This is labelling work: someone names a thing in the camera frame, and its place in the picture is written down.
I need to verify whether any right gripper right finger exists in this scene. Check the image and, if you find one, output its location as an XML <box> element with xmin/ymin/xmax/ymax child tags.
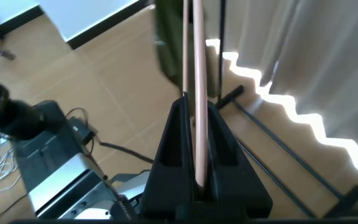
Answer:
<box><xmin>208</xmin><ymin>101</ymin><xmax>273</xmax><ymax>218</ymax></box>

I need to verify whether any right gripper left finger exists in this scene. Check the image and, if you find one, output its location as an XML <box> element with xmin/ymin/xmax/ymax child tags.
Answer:
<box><xmin>140</xmin><ymin>93</ymin><xmax>198</xmax><ymax>218</ymax></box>

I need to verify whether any pink clothes hanger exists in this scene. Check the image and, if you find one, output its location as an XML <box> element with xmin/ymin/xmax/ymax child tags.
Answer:
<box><xmin>181</xmin><ymin>0</ymin><xmax>210</xmax><ymax>189</ymax></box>

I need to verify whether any green long-sleeved shirt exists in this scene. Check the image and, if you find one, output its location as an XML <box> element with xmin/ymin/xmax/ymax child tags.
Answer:
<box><xmin>154</xmin><ymin>0</ymin><xmax>220</xmax><ymax>94</ymax></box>

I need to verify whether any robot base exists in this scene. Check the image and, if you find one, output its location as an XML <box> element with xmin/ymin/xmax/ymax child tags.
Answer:
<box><xmin>12</xmin><ymin>99</ymin><xmax>150</xmax><ymax>220</ymax></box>

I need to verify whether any black clothes rack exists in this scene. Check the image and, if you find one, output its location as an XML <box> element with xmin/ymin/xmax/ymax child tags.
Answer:
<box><xmin>214</xmin><ymin>0</ymin><xmax>358</xmax><ymax>218</ymax></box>

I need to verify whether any black power adapter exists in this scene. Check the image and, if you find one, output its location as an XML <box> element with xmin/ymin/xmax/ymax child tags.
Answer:
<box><xmin>68</xmin><ymin>116</ymin><xmax>96</xmax><ymax>146</ymax></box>

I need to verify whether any beige curtain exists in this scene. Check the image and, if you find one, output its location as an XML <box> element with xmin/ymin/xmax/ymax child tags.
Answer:
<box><xmin>203</xmin><ymin>0</ymin><xmax>358</xmax><ymax>170</ymax></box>

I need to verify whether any black cable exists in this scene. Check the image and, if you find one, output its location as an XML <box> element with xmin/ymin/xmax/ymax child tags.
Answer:
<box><xmin>98</xmin><ymin>141</ymin><xmax>155</xmax><ymax>165</ymax></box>

